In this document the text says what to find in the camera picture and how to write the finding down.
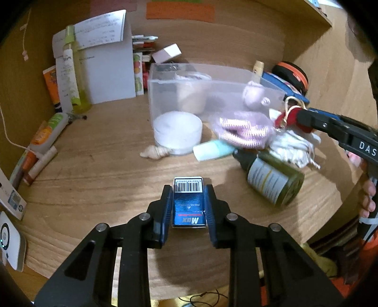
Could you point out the mint green tube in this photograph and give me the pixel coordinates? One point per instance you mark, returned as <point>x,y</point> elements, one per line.
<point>214,149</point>

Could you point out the clear plastic box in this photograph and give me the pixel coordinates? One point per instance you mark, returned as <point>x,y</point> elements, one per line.
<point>224,88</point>

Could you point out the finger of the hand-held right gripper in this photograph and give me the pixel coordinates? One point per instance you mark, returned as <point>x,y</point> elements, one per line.
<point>323,113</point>
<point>319,122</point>

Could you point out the white round jar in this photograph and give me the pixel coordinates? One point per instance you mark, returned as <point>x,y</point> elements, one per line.
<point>177,130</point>

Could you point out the yellow-green spray bottle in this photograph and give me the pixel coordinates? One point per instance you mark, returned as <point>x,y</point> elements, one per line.
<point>80,82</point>

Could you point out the white brown stick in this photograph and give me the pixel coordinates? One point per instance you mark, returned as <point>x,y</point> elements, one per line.
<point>40,166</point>

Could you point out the pink plush toy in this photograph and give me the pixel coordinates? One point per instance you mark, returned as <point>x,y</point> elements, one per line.
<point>254,94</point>

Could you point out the person's orange garment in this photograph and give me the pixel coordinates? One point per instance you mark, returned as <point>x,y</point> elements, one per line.
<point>369,256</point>

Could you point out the orange sticky note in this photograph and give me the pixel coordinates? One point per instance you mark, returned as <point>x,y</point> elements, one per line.
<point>180,11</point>

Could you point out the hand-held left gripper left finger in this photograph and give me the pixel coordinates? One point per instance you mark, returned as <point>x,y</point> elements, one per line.
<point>167,212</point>

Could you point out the black orange zip pouch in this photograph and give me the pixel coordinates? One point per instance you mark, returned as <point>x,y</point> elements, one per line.
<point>292,72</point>

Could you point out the handwritten paper note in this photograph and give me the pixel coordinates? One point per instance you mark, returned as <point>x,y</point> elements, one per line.
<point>100,28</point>

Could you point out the beige cup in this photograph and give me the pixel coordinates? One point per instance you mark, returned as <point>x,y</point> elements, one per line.
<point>192,94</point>

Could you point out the white electronic device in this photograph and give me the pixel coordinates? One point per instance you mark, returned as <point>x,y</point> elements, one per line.
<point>11,242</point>

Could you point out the person's right hand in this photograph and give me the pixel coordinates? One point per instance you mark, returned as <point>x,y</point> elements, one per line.
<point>367,200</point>

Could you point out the white orange green tube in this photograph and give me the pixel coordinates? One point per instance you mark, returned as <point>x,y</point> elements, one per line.
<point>48,132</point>

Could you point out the pink sticky note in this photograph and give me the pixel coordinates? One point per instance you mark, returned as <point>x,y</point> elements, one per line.
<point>113,5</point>

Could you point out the green glass bottle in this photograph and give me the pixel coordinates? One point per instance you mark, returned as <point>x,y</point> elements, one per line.
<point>274,180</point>

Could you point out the blue pencil case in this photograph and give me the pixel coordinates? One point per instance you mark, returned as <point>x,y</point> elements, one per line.
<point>280,85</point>

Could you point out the yellow cloth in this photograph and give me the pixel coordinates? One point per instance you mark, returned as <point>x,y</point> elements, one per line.
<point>320,261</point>

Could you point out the wooden desktop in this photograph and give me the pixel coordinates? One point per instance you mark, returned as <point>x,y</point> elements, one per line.
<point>103,177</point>

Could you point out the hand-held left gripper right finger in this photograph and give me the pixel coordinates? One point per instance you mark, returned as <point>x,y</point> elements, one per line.
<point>210,212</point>

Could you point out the seashell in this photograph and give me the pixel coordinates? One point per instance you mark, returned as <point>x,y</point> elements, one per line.
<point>153,153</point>

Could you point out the stack of books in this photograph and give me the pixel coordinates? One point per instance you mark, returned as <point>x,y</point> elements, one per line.
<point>141,65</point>

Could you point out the orange carton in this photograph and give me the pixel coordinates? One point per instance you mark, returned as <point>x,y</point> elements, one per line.
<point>52,85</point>

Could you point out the cream lotion bottle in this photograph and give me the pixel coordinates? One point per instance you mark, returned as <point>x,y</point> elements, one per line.
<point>258,69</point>

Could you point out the blue staples box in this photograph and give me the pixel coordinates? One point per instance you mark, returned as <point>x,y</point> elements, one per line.
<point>189,203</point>

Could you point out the white tube with green print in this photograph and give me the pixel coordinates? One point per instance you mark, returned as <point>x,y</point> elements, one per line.
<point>67,76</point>

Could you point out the pink white box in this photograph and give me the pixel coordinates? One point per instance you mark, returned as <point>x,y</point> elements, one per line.
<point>167,53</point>

